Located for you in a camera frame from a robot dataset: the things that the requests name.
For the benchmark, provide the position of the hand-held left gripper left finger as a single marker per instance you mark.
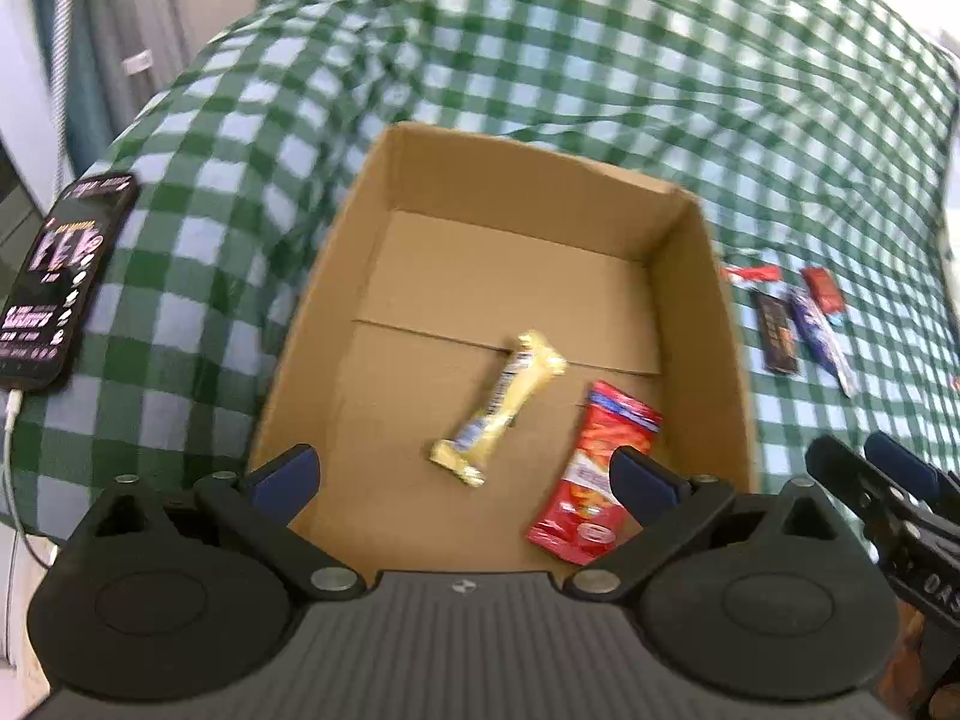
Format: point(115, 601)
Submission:
point(285, 478)

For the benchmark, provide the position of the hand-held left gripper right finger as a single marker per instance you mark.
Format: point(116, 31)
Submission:
point(641, 481)

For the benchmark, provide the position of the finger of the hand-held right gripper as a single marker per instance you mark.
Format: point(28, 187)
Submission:
point(896, 459)
point(847, 469)

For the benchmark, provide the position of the silver stick packet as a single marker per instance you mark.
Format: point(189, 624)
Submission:
point(841, 373)

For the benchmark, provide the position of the black snack bar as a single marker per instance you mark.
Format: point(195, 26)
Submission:
point(776, 334)

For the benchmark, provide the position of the purple snack bar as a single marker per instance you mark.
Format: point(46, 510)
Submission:
point(811, 319)

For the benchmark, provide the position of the red and white candy wrapper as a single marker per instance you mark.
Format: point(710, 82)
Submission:
point(750, 274)

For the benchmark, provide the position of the cardboard box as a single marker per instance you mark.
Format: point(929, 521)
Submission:
point(480, 277)

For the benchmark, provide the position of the large red snack packet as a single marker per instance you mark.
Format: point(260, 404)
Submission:
point(592, 476)

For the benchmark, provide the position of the yellow snack bar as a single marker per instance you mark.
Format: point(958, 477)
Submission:
point(501, 405)

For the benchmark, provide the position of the small red snack packet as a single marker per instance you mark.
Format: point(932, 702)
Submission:
point(823, 289)

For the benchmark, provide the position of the black smartphone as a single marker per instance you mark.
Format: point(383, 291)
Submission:
point(60, 285)

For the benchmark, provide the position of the green checked blanket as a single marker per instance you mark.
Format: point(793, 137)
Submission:
point(570, 45)

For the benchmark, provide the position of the grey curtain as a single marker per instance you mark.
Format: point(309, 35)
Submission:
point(112, 7)

